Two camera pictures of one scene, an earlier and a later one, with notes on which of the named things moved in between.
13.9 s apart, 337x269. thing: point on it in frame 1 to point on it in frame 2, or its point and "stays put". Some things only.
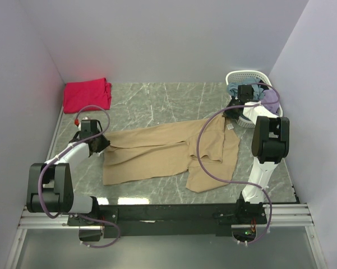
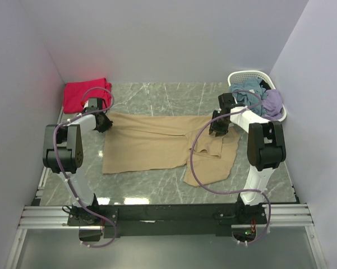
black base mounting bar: (171, 220) stays put
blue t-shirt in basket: (257, 91) stays put
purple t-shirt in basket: (270, 94) stays put
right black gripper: (227, 114) to (220, 131)
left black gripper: (105, 143) to (108, 124)
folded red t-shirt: (78, 94) stays put
